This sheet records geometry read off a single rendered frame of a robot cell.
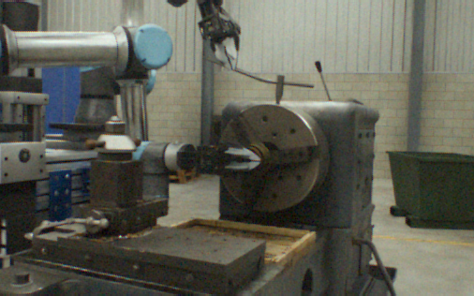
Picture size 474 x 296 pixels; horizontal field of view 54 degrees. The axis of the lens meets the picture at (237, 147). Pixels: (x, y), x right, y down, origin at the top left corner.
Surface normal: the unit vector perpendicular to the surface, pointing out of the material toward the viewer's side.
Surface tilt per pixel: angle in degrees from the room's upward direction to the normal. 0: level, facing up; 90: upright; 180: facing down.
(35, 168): 90
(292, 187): 90
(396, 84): 90
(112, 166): 90
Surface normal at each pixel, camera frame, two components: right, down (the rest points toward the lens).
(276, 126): -0.41, 0.04
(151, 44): 0.64, 0.04
